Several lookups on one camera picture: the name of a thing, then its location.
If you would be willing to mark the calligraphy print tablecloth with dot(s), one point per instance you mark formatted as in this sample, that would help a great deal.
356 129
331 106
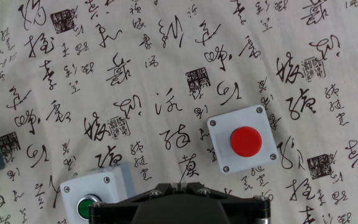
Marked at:
166 62

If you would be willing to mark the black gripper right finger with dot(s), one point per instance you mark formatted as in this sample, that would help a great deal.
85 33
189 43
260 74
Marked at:
247 210

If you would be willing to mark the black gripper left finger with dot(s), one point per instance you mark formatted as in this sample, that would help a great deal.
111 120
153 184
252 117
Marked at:
117 210

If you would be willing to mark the green button box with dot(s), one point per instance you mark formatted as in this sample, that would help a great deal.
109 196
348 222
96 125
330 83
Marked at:
82 186

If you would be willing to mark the red mushroom button box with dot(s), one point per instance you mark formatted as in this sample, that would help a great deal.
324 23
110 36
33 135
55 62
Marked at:
221 132

